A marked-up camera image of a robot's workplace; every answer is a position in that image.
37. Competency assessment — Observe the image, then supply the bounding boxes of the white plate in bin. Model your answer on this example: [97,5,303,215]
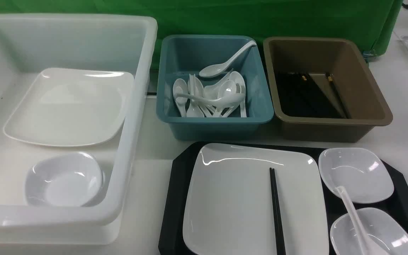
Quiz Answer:
[3,68,135,147]

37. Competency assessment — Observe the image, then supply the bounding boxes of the black chopsticks pile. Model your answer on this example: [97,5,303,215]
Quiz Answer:
[276,72,350,118]

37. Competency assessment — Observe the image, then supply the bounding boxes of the teal plastic bin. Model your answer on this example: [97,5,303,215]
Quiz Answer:
[157,34,274,141]

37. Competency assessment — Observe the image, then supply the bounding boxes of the brown plastic bin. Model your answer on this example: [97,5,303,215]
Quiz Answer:
[263,36,392,142]

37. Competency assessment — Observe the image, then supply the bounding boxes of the large white plastic bin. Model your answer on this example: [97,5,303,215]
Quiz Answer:
[0,13,157,245]

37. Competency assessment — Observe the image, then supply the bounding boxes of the white spoon lying across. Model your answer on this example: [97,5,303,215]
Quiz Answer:
[173,93,245,108]

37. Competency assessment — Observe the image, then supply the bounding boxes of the white square rice plate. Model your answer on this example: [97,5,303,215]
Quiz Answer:
[182,143,330,255]

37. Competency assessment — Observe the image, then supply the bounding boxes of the white bowl in bin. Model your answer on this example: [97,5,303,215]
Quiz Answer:
[24,151,105,207]

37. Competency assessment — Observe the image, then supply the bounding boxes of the green cloth backdrop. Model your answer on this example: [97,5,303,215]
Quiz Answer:
[0,0,403,68]

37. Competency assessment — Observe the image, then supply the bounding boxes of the black chopstick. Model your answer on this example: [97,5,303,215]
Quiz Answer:
[272,168,287,255]
[269,168,282,255]

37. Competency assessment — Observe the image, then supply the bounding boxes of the white bowl tray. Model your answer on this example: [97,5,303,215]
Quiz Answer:
[318,147,395,204]
[330,207,408,255]

